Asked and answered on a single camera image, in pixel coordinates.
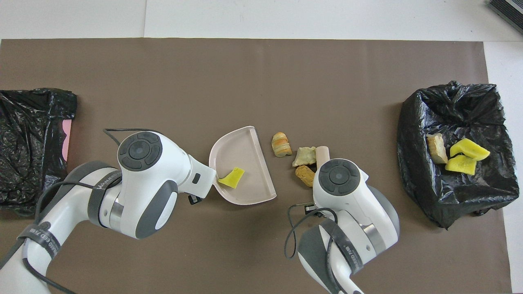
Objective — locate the black bag lined pink bin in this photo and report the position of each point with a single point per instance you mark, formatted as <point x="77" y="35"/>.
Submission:
<point x="32" y="163"/>

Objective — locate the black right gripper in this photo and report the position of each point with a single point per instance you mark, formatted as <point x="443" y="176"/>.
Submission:
<point x="310" y="208"/>

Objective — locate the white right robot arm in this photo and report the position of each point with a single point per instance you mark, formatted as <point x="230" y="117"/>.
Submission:
<point x="347" y="196"/>

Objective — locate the pale yellow scrap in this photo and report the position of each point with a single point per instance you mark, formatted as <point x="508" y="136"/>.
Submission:
<point x="304" y="157"/>

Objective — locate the beige plastic dustpan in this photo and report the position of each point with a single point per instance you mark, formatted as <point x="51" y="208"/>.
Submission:
<point x="245" y="151"/>

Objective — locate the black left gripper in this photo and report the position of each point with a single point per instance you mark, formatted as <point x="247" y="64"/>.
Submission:
<point x="195" y="200"/>

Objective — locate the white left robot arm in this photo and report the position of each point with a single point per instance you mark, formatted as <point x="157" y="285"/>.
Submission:
<point x="143" y="183"/>

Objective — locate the brown table mat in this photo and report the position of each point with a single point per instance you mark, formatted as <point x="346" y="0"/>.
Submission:
<point x="163" y="81"/>

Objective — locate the dark grey ribbed device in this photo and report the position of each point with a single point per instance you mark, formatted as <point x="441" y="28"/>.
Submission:
<point x="508" y="12"/>

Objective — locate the brown oval bread roll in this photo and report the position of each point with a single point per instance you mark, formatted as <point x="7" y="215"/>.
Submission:
<point x="305" y="175"/>

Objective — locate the orange striped sponge scrap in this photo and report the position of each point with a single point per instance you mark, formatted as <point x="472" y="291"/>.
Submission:
<point x="281" y="144"/>

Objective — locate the green and yellow sponge piece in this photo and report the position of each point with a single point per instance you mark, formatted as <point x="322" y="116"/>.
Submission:
<point x="231" y="178"/>

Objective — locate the beige hand brush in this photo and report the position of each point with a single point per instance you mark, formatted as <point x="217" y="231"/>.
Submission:
<point x="322" y="154"/>

